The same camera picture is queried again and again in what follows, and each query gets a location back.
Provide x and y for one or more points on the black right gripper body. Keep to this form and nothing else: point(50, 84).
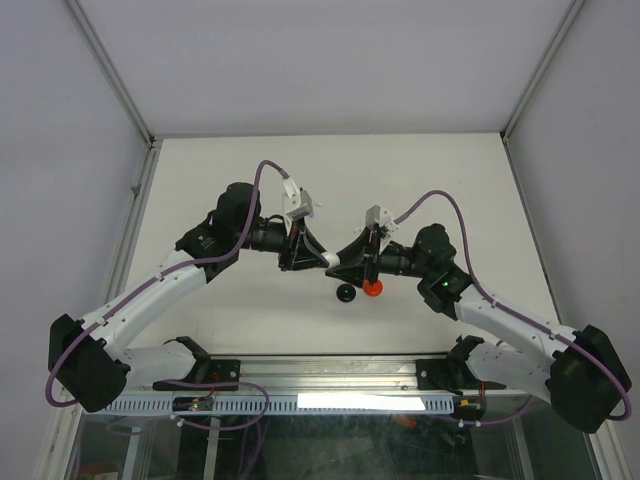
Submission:
point(372, 256)

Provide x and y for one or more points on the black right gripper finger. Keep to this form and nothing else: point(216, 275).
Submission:
point(354, 274)
point(353, 251)

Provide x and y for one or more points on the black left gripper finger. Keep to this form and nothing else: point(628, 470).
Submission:
point(312, 247)
point(312, 263)

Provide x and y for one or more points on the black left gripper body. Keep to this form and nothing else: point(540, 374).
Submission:
point(287, 252)

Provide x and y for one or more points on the black round charging case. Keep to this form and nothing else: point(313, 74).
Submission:
point(346, 293)

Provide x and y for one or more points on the orange round charging case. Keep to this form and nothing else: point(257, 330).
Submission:
point(373, 289)

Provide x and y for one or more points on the white round charging case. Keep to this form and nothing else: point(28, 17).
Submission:
point(332, 259)

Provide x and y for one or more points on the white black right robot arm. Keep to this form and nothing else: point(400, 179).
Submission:
point(577, 372)

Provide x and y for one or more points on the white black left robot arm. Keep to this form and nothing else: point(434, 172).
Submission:
point(93, 358)

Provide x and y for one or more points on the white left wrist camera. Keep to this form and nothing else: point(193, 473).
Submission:
point(297, 203)

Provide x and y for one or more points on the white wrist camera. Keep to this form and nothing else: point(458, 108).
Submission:
point(377, 217)
point(297, 203)

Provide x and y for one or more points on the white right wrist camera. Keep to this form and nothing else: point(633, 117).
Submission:
point(377, 217)

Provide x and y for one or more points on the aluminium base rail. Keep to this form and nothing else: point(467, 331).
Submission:
point(379, 374)

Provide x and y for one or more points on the white slotted cable duct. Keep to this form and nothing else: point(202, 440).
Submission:
point(298, 404)

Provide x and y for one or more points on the left aluminium frame post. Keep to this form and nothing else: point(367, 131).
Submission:
point(81, 20)

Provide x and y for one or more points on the aluminium corner frame post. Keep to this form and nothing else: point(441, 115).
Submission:
point(553, 46)

